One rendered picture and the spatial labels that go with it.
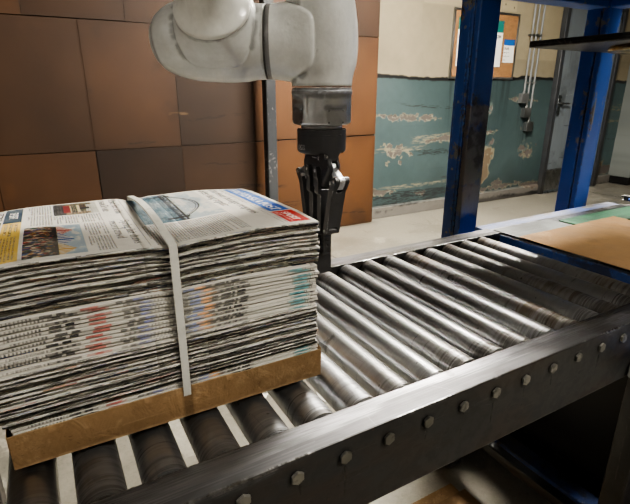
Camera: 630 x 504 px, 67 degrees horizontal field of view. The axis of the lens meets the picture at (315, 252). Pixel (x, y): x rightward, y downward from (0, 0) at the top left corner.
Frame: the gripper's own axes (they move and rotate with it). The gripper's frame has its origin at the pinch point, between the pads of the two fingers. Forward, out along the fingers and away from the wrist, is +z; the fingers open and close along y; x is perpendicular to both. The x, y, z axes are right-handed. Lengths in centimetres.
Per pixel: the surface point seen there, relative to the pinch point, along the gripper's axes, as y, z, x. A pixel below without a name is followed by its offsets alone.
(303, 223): 14.0, -9.8, -10.8
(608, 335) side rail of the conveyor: 27, 14, 41
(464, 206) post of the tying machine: -40, 10, 76
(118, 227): 3.5, -9.6, -31.2
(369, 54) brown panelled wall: -289, -53, 215
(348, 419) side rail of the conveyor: 23.9, 13.4, -9.9
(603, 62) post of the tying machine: -40, -34, 137
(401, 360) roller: 15.4, 14.2, 5.5
